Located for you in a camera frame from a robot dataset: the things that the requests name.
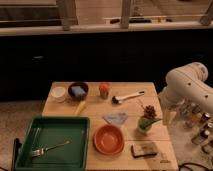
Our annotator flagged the white handled dish brush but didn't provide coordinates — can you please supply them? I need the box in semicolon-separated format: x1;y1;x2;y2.
112;91;145;104

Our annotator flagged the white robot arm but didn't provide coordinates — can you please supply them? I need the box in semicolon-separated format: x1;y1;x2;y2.
158;62;213;125

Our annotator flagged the red bowl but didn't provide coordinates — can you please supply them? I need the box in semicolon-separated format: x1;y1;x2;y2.
93;124;124;155

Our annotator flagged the dark bowl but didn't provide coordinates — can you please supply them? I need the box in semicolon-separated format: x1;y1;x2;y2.
68;82;89;100

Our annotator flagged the small potted plant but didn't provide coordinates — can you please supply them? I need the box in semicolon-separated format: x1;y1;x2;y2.
137;100;161;134

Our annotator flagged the brown rectangular sponge block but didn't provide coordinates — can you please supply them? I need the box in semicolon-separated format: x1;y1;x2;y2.
131;143;158;158

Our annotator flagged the blue grey cloth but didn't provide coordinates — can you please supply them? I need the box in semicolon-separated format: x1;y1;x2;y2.
103;113;128;126

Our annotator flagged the orange topped spice jar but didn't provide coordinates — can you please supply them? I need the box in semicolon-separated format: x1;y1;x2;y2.
99;82;110;99

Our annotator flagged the yellow banana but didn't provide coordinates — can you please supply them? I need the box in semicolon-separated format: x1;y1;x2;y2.
74;101;86;116

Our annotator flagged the blue sponge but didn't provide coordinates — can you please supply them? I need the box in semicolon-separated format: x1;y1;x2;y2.
71;86;86;97

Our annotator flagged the small white cup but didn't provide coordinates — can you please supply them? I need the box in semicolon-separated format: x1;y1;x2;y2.
50;86;66;102

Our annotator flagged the green plastic tray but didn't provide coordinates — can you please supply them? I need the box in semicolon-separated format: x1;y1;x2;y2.
15;117;90;171

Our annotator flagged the metal fork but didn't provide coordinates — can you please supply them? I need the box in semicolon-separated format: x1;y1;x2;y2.
31;140;71;158

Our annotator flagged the black cable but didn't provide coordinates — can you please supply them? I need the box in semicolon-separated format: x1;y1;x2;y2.
178;161;213;171

